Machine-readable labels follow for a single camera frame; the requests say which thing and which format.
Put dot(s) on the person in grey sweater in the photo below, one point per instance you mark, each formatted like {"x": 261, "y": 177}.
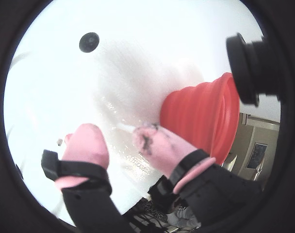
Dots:
{"x": 186, "y": 214}

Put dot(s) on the pink padded gripper finger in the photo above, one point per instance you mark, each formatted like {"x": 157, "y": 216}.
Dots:
{"x": 86, "y": 143}
{"x": 167, "y": 150}

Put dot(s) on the red collapsible silicone cup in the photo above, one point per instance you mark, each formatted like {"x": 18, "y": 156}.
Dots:
{"x": 198, "y": 114}

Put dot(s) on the dark blueberry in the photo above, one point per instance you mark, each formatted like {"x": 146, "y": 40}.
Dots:
{"x": 89, "y": 42}

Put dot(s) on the white pipe cleaner stem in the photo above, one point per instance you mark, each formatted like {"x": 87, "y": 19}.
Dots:
{"x": 125, "y": 126}
{"x": 59, "y": 141}

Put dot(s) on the framed wall picture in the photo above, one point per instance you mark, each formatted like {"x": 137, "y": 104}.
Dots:
{"x": 257, "y": 155}

